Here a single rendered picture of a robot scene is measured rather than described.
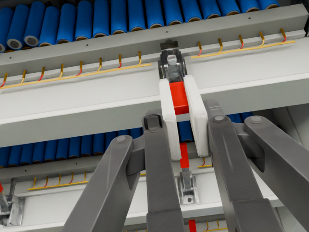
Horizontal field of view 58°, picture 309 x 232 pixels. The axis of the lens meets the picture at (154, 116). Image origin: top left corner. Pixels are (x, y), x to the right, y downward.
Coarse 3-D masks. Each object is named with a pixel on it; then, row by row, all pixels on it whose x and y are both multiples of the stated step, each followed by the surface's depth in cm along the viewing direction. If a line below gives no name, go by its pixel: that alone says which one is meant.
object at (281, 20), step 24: (192, 24) 28; (216, 24) 28; (240, 24) 27; (264, 24) 27; (288, 24) 27; (48, 48) 29; (72, 48) 28; (96, 48) 28; (120, 48) 28; (144, 48) 28; (240, 48) 27; (0, 72) 29; (24, 72) 29; (96, 72) 28
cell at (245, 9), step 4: (236, 0) 31; (240, 0) 30; (244, 0) 30; (248, 0) 29; (252, 0) 29; (256, 0) 30; (240, 4) 30; (244, 4) 30; (248, 4) 29; (252, 4) 29; (256, 4) 29; (240, 8) 30; (244, 8) 29; (248, 8) 29; (252, 8) 29; (256, 8) 29; (244, 12) 29
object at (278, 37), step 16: (288, 32) 28; (304, 32) 28; (192, 48) 29; (208, 48) 28; (224, 48) 29; (96, 64) 29; (112, 64) 29; (128, 64) 29; (0, 80) 30; (16, 80) 30; (32, 80) 30
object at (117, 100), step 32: (288, 0) 32; (192, 64) 28; (224, 64) 28; (256, 64) 27; (288, 64) 27; (0, 96) 29; (32, 96) 29; (64, 96) 28; (96, 96) 28; (128, 96) 27; (224, 96) 27; (256, 96) 27; (288, 96) 28; (0, 128) 28; (32, 128) 29; (64, 128) 29; (96, 128) 30; (128, 128) 30
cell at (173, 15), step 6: (162, 0) 32; (168, 0) 31; (174, 0) 31; (168, 6) 31; (174, 6) 31; (168, 12) 30; (174, 12) 30; (180, 12) 31; (168, 18) 30; (174, 18) 29; (180, 18) 30; (168, 24) 30
